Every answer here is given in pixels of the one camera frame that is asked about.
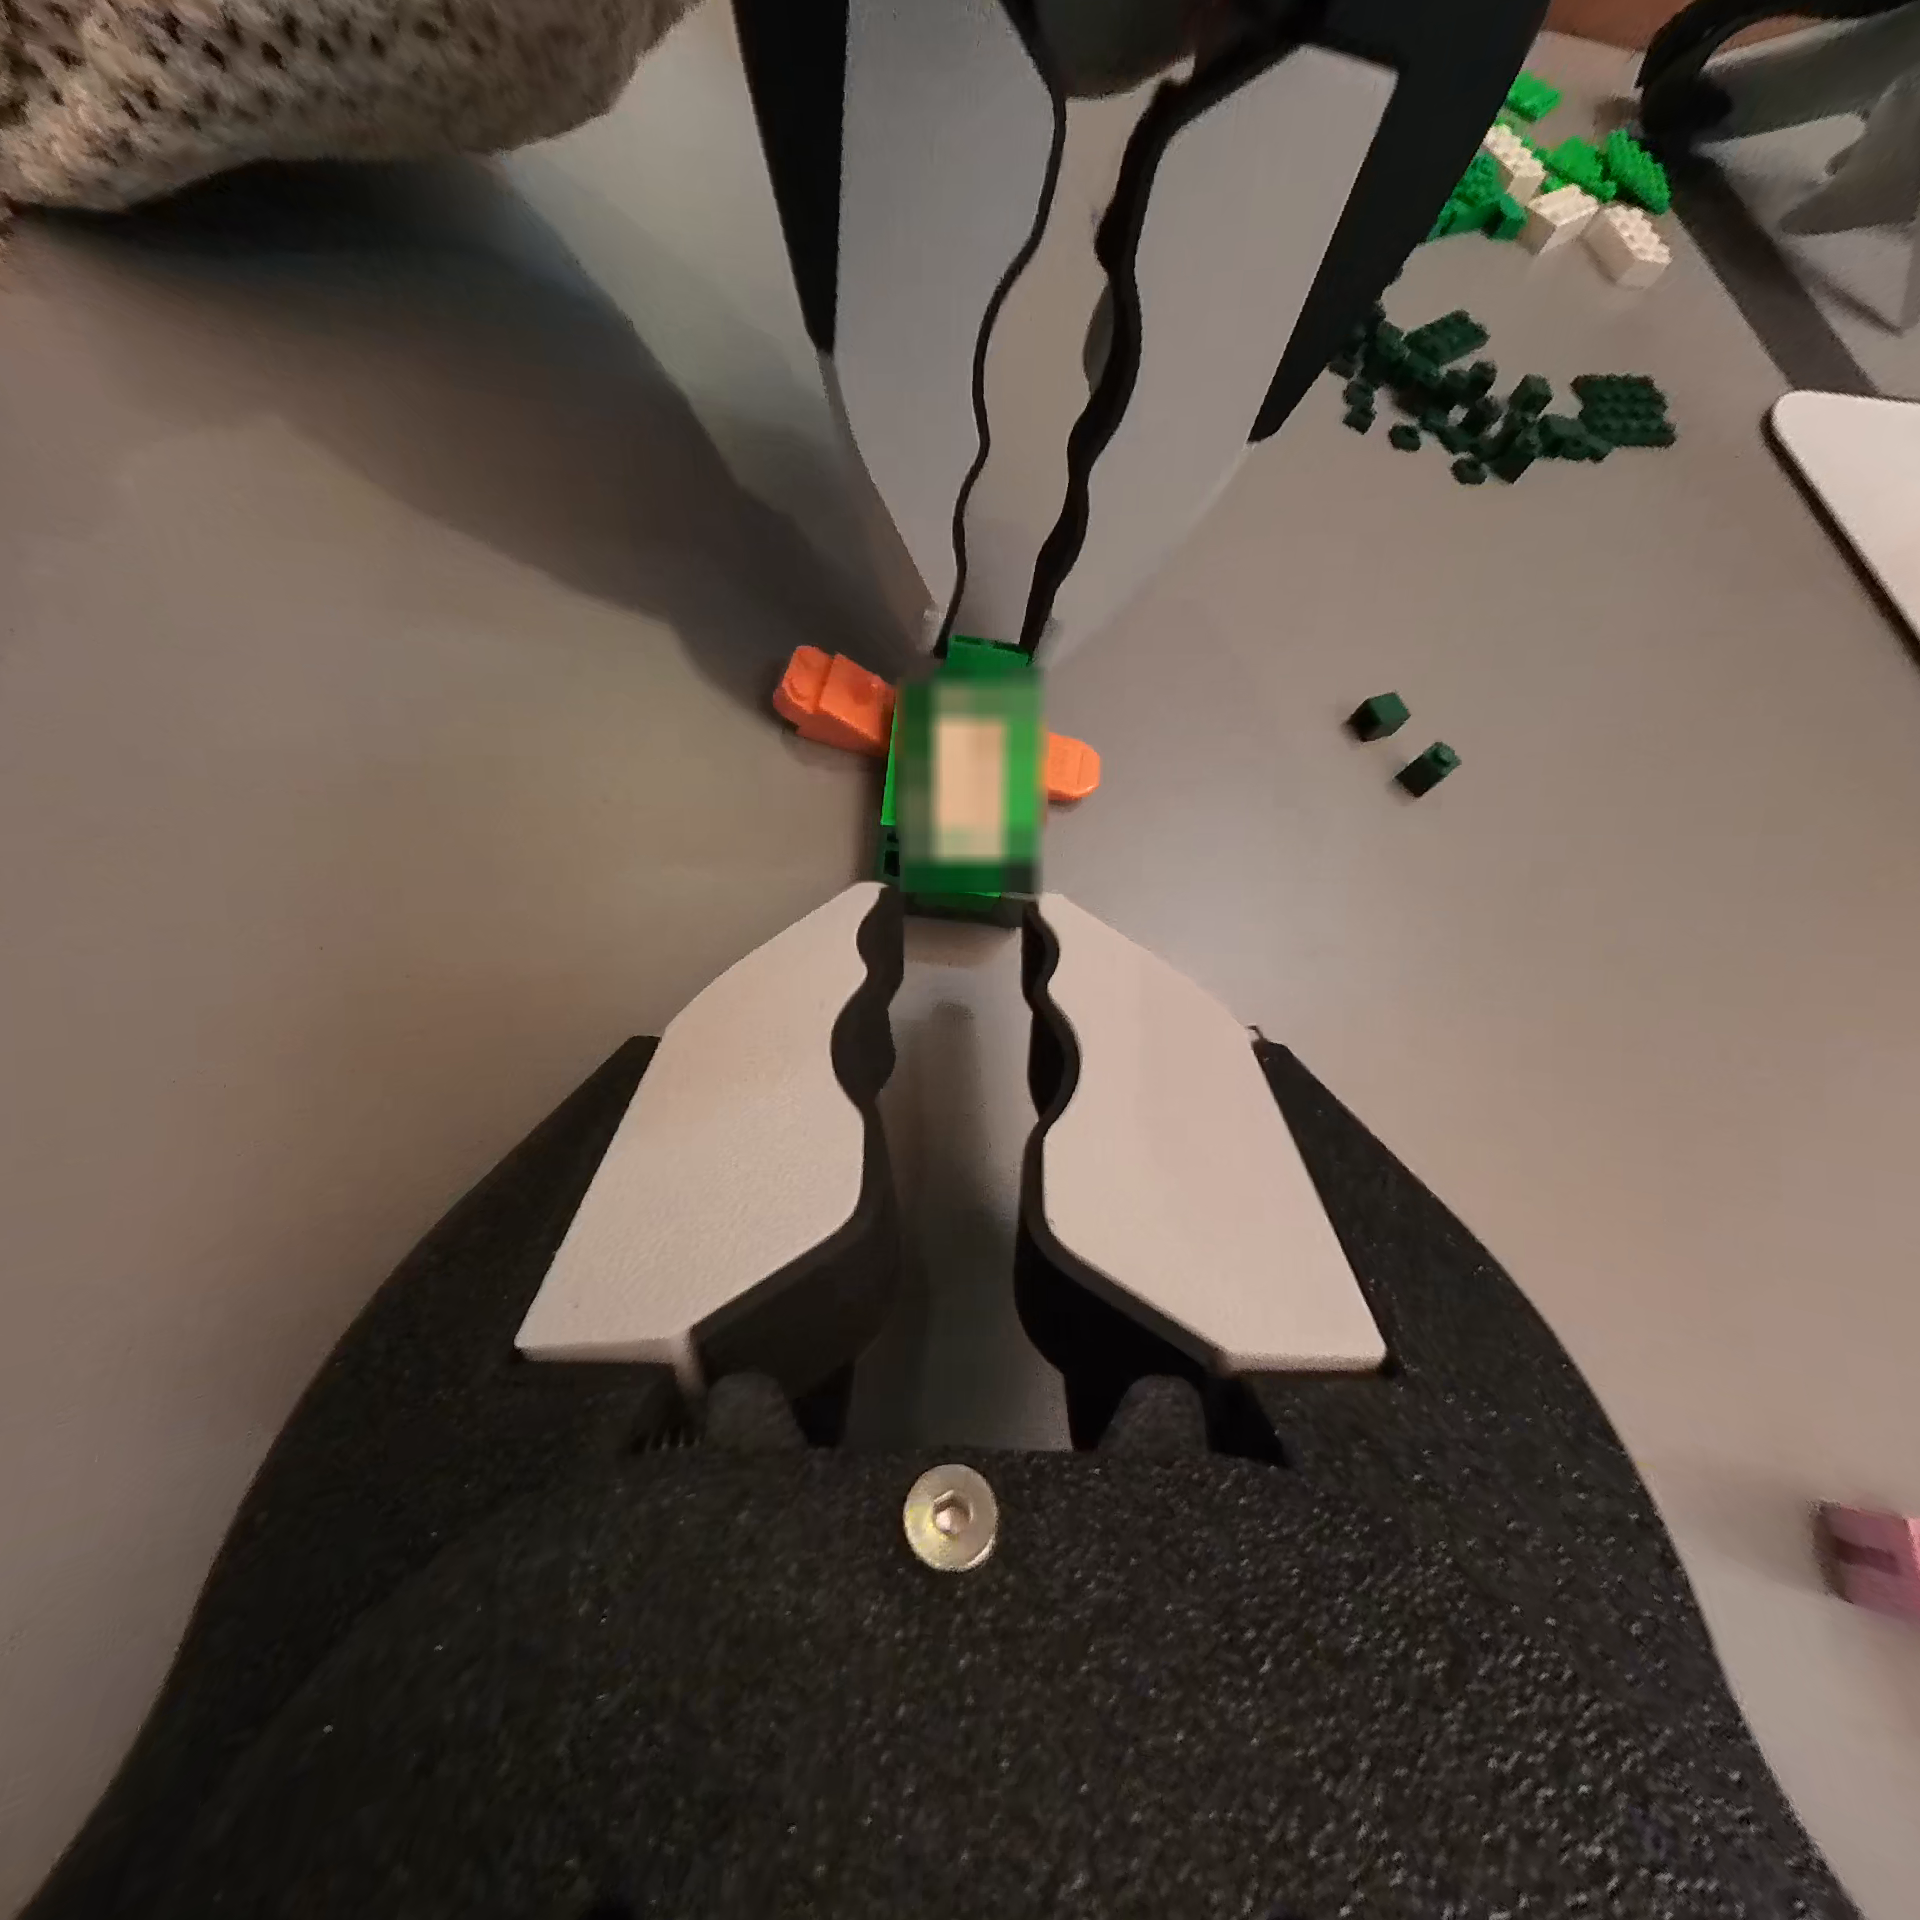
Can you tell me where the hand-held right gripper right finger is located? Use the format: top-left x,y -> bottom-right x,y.
1016,890 -> 1391,1446

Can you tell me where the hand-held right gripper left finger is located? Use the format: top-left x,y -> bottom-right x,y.
514,884 -> 908,1446

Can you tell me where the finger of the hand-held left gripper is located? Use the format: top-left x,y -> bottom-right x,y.
1023,0 -> 1548,665
733,0 -> 1069,641

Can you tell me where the green and white lego assembly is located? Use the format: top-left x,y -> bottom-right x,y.
873,636 -> 1047,927

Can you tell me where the person's left forearm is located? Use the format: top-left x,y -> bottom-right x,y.
0,0 -> 739,231

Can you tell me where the bright green white brick pile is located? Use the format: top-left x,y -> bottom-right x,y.
1420,68 -> 1677,291

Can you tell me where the pile of dark green bricks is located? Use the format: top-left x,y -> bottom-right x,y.
1327,304 -> 1682,488

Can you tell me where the orange brick separator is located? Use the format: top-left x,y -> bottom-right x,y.
770,646 -> 1105,806

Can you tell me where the grey and black device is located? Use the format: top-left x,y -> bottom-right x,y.
1639,0 -> 1920,324

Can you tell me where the white flat board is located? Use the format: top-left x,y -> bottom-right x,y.
1769,390 -> 1920,670

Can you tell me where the pink plastic piece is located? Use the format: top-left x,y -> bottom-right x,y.
1815,1504 -> 1920,1607

